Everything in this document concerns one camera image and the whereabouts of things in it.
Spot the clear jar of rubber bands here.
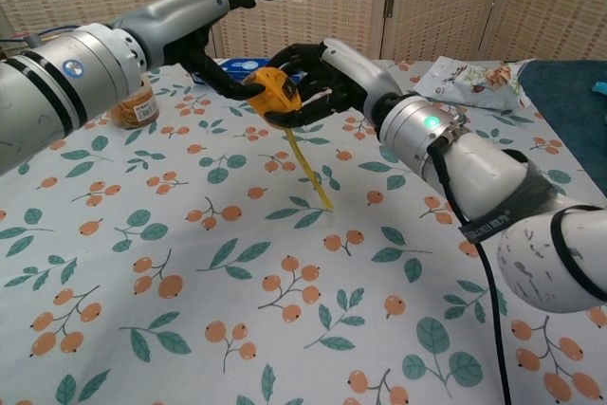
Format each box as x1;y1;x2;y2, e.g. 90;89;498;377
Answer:
107;80;160;131

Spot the yellow tape measure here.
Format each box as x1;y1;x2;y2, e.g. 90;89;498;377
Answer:
244;66;334;212

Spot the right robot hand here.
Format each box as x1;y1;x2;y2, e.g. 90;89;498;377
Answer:
264;37;405;131

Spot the black velcro strap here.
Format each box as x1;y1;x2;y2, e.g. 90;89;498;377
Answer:
459;151;570;244

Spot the blue toothpaste box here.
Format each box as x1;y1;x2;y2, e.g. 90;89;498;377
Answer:
189;56;307;88

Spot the white snack bag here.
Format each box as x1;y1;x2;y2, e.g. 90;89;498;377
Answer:
413;55;537;112

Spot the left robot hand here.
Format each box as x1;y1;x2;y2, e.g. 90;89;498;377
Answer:
109;0;289;101

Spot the blue padded table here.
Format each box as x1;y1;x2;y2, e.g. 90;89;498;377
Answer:
519;59;607;174

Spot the floral tablecloth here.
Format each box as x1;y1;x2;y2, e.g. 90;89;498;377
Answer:
0;61;607;405

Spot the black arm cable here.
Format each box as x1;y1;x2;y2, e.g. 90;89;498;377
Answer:
426;132;513;405

